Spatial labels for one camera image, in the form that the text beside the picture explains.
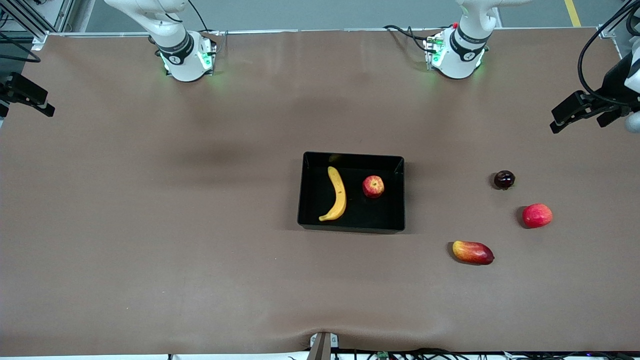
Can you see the small red yellow apple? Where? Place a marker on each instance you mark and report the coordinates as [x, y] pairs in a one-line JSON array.
[[373, 186]]

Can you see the red yellow mango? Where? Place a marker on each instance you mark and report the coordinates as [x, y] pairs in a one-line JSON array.
[[472, 252]]

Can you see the aluminium corner frame profile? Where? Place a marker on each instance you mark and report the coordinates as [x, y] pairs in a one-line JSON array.
[[612, 31]]

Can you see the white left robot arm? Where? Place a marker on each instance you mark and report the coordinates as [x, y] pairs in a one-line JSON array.
[[457, 60]]

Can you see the aluminium frame with black struts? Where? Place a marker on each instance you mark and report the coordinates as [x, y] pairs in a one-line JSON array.
[[27, 20]]

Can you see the red round peach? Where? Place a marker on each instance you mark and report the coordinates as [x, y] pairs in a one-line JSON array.
[[537, 215]]

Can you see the small green circuit board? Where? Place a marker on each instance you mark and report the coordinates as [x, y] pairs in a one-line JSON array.
[[383, 355]]

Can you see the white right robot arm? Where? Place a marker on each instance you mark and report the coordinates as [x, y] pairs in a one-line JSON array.
[[185, 65]]

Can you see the brown table mat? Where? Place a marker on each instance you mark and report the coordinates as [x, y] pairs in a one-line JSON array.
[[200, 275]]

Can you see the dark purple plum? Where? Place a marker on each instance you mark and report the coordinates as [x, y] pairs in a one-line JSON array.
[[504, 180]]

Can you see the yellow banana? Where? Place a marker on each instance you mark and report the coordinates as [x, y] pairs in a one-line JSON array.
[[341, 195]]

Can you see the black rectangular plastic tray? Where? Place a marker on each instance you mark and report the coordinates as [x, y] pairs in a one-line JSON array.
[[380, 215]]

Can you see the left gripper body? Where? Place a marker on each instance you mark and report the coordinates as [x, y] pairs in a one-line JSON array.
[[611, 85]]

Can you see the grey camera stand bracket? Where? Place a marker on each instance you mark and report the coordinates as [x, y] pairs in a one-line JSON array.
[[320, 347]]

